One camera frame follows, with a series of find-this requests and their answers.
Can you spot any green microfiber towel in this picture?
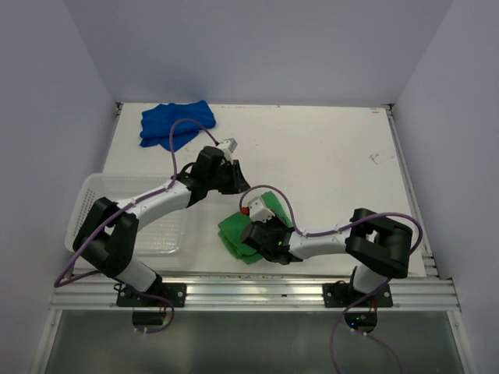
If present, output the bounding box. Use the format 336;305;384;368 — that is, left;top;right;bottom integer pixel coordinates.
218;192;292;265

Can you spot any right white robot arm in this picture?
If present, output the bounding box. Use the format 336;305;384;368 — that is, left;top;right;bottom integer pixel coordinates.
241;208;413;306

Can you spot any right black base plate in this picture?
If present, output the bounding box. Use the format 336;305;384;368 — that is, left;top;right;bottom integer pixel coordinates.
322;280;394;309

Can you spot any clear plastic basket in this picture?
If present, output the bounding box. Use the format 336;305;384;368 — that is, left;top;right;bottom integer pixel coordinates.
65;173;189;262

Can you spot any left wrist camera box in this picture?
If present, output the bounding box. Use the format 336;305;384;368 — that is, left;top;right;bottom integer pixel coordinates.
217;138;238;153

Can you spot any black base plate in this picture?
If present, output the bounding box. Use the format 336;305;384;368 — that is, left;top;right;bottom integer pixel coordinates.
113;283;187;308
322;280;394;309

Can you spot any blue microfiber towel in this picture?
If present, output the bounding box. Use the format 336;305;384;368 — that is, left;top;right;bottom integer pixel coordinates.
140;101;216;151

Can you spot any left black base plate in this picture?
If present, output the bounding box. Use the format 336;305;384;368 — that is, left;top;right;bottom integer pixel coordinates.
113;283;187;308

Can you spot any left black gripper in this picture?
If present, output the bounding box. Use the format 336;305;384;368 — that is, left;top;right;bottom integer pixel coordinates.
207;159;250;194

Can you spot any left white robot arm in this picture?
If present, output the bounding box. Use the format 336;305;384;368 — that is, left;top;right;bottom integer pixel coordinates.
73;139;250;306

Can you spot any aluminium mounting rail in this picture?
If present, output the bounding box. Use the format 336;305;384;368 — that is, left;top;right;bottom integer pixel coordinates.
50;276;461;312

